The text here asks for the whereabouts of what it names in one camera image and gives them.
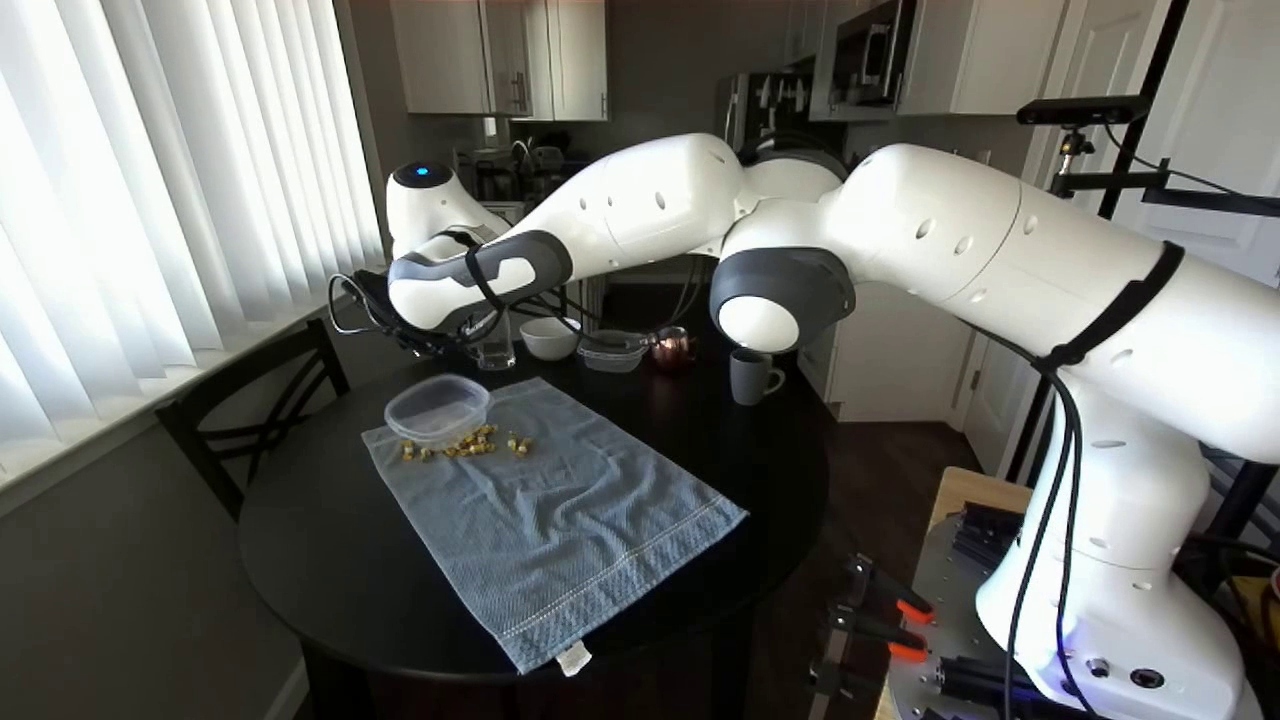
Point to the grey mug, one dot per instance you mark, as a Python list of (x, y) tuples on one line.
[(749, 383)]

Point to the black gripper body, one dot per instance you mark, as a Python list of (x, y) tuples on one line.
[(460, 320)]

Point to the black camera stand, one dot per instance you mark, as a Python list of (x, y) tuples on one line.
[(1147, 163)]

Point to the black stereo camera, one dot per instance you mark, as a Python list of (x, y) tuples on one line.
[(1081, 109)]

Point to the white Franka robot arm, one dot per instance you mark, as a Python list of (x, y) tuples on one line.
[(934, 225)]

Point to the nuts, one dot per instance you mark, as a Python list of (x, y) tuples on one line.
[(467, 445)]

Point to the clear plastic bowl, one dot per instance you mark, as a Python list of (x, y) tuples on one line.
[(436, 404)]

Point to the clear drinking glass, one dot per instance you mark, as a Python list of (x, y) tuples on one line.
[(492, 354)]

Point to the black microwave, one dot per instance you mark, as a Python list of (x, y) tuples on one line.
[(872, 53)]

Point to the perforated robot mounting table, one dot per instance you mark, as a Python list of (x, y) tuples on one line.
[(953, 533)]

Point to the black chair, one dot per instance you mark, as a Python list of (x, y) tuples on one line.
[(252, 384)]

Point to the blue towel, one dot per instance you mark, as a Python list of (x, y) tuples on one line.
[(561, 520)]

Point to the shallow clear plastic container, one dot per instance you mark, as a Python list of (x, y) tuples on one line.
[(610, 354)]

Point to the copper mug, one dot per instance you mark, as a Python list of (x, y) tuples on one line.
[(668, 345)]

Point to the round black table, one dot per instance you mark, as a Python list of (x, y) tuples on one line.
[(333, 547)]

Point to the black coffee maker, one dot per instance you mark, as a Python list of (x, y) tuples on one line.
[(761, 115)]

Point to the white ceramic bowl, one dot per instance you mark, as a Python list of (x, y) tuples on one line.
[(548, 343)]

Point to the white kitchen wall cabinet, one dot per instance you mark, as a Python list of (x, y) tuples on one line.
[(492, 53)]

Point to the white vertical blinds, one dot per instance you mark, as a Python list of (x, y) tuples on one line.
[(161, 184)]

